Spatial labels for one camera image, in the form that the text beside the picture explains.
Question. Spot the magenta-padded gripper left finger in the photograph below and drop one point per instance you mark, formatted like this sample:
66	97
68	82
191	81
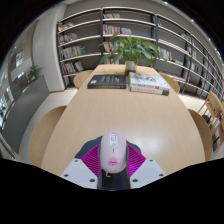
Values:
78	171

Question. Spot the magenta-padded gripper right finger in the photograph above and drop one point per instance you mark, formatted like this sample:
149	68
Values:
148	171

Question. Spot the pale pink computer mouse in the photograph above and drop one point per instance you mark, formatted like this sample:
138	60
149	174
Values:
113	153

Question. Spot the rounded wooden chair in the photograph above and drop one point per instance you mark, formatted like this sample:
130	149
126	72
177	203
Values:
171	82
201	133
82	77

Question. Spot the red-spined book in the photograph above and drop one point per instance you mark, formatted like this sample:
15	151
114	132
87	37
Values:
148	90

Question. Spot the grey low counter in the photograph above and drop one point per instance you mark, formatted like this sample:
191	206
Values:
23	106

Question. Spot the group of slatted wooden chairs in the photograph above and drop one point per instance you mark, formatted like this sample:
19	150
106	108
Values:
215	110

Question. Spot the white-covered large book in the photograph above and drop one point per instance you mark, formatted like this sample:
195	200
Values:
148	80

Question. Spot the black hardcover book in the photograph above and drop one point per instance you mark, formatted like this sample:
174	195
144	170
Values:
107	81

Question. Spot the small green potted plant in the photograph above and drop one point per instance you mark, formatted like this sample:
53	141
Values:
34	72

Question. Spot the green potted plant, white pot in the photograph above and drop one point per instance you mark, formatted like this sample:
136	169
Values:
133	48

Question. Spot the grey bookshelf unit with books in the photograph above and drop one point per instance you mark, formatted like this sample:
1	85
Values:
173	43

